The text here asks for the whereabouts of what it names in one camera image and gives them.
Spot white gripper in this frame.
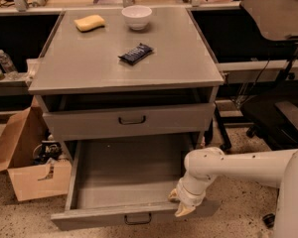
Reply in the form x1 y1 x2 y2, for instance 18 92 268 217
168 173 213 217

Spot grey drawer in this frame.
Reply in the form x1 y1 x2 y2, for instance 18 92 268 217
50 133 223 232
44 103 215 141

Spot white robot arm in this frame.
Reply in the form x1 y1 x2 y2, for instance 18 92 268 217
168 147 298 238

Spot grey top drawer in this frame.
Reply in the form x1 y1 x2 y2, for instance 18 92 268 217
44 103 215 141

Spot grey drawer cabinet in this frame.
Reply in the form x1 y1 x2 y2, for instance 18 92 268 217
27 6 225 151

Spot black office chair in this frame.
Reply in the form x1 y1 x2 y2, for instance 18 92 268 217
214 0 298 229

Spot dark items in box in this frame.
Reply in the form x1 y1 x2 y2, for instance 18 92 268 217
33 141 62 165

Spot dark blue snack packet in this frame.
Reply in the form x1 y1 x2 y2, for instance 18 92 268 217
119 43 153 65

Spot cardboard box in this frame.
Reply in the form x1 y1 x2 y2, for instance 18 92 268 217
0 100 72 201

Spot white bowl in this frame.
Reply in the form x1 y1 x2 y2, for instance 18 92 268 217
121 5 152 30

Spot yellow sponge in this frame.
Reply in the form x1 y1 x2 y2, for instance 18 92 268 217
74 15 105 32

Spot clear plastic water bottle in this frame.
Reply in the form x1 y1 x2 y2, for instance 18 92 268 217
0 50 18 80

